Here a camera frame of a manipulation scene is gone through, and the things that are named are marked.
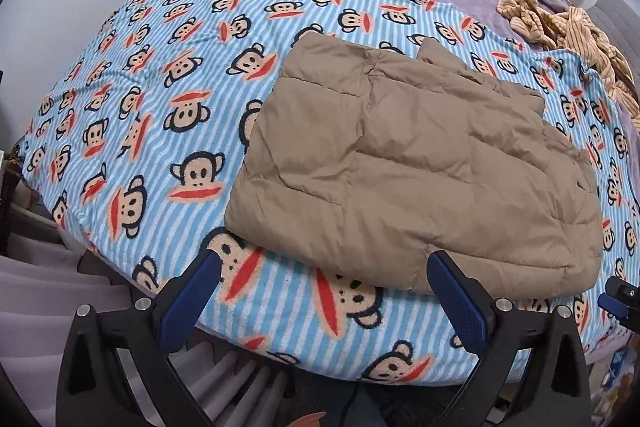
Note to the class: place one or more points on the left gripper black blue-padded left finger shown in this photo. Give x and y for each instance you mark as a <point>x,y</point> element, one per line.
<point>93,389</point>

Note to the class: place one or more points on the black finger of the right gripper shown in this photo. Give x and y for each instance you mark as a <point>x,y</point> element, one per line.
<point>622,301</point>

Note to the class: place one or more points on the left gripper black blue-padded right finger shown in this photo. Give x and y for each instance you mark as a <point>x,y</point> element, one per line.
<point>554,389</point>

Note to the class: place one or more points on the tan puffer jacket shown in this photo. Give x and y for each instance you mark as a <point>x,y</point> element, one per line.
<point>363,162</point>

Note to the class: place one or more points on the blue striped monkey blanket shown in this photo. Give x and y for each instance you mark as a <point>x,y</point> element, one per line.
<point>135,150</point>

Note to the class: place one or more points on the beige striped crumpled garment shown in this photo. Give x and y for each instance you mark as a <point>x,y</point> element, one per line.
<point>574,30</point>

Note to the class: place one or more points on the grey quilted headboard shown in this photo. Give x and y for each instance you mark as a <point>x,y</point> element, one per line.
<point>622,25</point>

